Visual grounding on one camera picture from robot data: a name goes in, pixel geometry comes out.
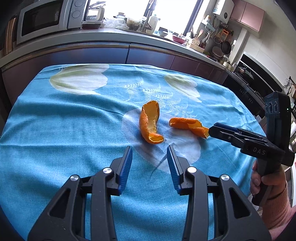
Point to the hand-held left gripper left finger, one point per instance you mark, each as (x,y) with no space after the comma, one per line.
(126,169)

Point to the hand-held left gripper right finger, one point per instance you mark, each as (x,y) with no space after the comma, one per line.
(173,166)

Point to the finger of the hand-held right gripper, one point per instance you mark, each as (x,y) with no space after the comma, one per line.
(225,126)
(222,135)

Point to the curled orange peel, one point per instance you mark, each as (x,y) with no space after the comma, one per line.
(144,120)

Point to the person's right hand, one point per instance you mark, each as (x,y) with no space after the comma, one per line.
(277,178)

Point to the steel pot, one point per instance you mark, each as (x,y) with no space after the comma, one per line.
(242,70)

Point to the blue floral tablecloth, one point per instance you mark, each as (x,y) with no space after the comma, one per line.
(69,129)

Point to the black frying pan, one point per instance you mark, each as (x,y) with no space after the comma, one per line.
(226,47)

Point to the white utensil holder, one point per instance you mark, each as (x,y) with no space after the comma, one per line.
(194,42)

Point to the red bowl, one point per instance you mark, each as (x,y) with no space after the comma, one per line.
(180,40)

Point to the kitchen counter with cabinets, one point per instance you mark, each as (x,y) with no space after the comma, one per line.
(150,55)

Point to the white water heater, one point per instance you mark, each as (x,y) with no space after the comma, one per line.
(223,8)

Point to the white soap bottle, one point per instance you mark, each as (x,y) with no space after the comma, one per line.
(153,23)

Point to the kitchen window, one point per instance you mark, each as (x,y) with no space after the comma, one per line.
(171,11)

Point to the clear plastic bag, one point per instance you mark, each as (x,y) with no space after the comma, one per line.
(115,23)

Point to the dark red food container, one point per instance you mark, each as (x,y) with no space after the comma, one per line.
(92,25)

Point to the clear jug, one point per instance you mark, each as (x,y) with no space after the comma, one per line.
(96,14)

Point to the white microwave oven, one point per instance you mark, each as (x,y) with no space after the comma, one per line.
(41,20)

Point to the brown steel tumbler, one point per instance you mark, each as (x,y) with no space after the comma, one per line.
(10,32)

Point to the pink wall cabinets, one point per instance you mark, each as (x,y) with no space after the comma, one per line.
(247,14)

